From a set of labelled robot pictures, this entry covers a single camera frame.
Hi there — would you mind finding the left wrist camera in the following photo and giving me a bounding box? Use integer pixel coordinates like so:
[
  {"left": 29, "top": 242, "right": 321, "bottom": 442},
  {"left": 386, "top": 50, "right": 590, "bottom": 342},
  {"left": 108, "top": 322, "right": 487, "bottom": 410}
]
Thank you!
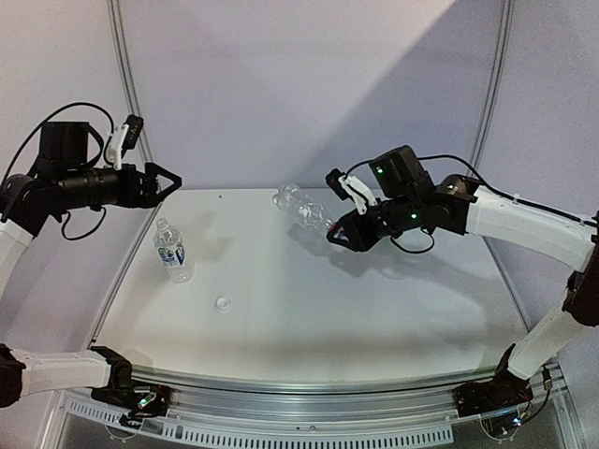
[{"left": 104, "top": 114, "right": 144, "bottom": 170}]

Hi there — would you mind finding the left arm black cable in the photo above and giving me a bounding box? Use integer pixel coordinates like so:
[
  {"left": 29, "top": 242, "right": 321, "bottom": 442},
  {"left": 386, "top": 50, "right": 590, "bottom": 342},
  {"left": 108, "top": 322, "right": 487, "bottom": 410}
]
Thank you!
[{"left": 0, "top": 102, "right": 118, "bottom": 242}]

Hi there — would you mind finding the right aluminium wall post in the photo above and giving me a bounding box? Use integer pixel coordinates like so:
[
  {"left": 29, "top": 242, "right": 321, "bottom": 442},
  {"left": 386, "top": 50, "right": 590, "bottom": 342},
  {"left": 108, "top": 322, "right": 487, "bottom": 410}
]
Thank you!
[{"left": 470, "top": 0, "right": 515, "bottom": 168}]

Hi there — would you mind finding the left aluminium wall post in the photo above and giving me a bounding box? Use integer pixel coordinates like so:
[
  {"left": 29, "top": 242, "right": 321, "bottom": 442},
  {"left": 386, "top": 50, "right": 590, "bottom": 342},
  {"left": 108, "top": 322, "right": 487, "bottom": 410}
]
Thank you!
[{"left": 106, "top": 0, "right": 154, "bottom": 163}]

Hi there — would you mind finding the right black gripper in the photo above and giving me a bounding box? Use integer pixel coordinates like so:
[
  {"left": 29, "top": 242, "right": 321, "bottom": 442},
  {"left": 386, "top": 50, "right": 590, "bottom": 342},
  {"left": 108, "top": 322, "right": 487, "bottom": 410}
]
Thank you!
[{"left": 326, "top": 194, "right": 420, "bottom": 253}]

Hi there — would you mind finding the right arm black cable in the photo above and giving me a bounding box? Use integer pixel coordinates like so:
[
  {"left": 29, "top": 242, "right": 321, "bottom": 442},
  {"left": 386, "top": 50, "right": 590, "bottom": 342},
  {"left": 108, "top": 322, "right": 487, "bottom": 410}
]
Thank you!
[{"left": 343, "top": 153, "right": 599, "bottom": 256}]

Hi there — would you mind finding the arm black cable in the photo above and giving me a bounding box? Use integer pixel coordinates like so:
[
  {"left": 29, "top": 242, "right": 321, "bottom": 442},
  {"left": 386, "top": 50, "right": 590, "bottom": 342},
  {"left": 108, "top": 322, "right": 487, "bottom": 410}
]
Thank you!
[
  {"left": 0, "top": 102, "right": 118, "bottom": 242},
  {"left": 343, "top": 153, "right": 599, "bottom": 256}
]

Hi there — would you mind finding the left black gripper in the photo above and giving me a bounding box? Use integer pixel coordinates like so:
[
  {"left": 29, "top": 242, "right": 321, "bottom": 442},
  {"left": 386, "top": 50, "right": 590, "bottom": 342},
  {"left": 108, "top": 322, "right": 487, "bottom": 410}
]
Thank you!
[{"left": 56, "top": 159, "right": 183, "bottom": 208}]

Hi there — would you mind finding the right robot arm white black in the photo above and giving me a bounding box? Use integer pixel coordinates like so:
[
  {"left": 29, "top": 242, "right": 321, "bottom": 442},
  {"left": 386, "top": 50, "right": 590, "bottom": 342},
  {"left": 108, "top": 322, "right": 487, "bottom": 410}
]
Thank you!
[{"left": 326, "top": 146, "right": 598, "bottom": 408}]

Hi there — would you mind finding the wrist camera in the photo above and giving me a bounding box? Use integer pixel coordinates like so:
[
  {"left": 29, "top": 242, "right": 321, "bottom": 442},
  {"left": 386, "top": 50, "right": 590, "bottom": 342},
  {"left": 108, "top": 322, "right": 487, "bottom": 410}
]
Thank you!
[
  {"left": 104, "top": 114, "right": 144, "bottom": 170},
  {"left": 325, "top": 168, "right": 378, "bottom": 215}
]

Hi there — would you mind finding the white bottle cap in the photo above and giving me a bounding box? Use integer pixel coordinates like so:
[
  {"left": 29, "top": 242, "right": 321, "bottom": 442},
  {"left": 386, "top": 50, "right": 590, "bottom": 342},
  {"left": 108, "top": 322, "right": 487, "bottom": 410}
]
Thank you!
[{"left": 214, "top": 297, "right": 231, "bottom": 311}]

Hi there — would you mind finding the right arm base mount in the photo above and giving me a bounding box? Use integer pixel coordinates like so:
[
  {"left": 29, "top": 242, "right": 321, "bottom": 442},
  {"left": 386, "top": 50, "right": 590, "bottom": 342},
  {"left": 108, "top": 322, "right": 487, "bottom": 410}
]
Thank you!
[{"left": 451, "top": 367, "right": 552, "bottom": 442}]

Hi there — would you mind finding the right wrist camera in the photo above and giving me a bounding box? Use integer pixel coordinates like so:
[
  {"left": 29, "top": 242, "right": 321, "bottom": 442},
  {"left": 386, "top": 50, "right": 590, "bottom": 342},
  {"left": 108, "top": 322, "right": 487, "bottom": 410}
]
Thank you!
[{"left": 325, "top": 168, "right": 378, "bottom": 215}]

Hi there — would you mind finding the clear labelled water bottle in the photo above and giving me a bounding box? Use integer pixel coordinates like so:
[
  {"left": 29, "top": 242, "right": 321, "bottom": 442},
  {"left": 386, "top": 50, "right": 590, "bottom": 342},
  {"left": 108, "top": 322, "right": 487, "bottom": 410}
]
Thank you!
[{"left": 153, "top": 218, "right": 193, "bottom": 283}]

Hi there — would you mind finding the aluminium front rail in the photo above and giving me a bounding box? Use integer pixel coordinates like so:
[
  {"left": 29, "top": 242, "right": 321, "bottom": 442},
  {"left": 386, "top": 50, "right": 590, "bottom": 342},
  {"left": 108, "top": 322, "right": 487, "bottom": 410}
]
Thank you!
[{"left": 53, "top": 369, "right": 570, "bottom": 448}]

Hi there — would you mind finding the aluminium wall post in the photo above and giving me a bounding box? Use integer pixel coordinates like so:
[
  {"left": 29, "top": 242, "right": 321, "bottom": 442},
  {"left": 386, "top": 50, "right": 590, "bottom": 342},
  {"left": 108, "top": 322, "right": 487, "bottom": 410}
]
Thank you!
[
  {"left": 106, "top": 0, "right": 154, "bottom": 163},
  {"left": 470, "top": 0, "right": 515, "bottom": 168}
]

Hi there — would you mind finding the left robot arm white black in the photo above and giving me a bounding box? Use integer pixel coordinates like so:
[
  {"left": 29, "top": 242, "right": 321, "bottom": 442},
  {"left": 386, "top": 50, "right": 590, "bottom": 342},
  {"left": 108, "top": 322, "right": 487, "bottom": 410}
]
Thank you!
[{"left": 1, "top": 115, "right": 183, "bottom": 419}]

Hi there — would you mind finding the crushed clear bottle red label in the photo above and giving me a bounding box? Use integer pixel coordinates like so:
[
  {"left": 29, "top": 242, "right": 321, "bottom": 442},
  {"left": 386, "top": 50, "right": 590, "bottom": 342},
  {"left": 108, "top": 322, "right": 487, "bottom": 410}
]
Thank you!
[{"left": 271, "top": 183, "right": 334, "bottom": 235}]

